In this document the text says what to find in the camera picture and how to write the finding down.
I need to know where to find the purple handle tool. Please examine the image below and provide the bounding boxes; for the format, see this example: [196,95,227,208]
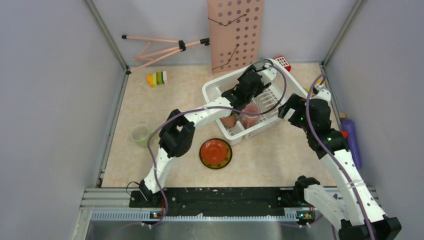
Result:
[341,119,363,170]

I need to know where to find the pink tripod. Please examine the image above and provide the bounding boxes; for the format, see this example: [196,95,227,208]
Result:
[121,34,211,75]

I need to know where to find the white plastic dish rack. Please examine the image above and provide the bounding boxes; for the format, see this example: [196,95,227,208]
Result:
[202,58,307,146]

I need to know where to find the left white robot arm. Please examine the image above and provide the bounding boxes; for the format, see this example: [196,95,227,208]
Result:
[139,63,279,207]

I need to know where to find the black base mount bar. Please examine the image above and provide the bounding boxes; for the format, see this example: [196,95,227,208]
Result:
[129,187,310,217]

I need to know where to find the red bowl yellow rim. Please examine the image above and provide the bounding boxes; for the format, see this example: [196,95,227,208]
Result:
[199,138,233,170]

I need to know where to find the white plate green rim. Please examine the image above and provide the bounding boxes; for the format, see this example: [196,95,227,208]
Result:
[252,58,274,72]

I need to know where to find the red toy basket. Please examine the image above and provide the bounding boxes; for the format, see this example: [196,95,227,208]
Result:
[273,55,292,72]

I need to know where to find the pink perforated board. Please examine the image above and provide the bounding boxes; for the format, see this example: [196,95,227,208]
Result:
[207,0,265,74]

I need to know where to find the light green mug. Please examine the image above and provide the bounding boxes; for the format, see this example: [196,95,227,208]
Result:
[130,124,157,148]

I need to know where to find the small wooden block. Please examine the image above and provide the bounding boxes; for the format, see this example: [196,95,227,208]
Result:
[338,112,347,121]

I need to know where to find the yellow green toy block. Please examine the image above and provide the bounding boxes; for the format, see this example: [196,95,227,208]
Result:
[312,78,326,94]

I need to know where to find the stacked coloured toy blocks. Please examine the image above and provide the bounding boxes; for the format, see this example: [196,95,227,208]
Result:
[146,71,168,88]

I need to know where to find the pink glass mug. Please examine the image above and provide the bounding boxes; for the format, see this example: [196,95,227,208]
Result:
[241,103,261,130]

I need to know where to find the orange dotted mug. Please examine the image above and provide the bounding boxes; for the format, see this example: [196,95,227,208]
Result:
[220,115,237,129]

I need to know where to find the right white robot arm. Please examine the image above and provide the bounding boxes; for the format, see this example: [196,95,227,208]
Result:
[278,90,402,240]

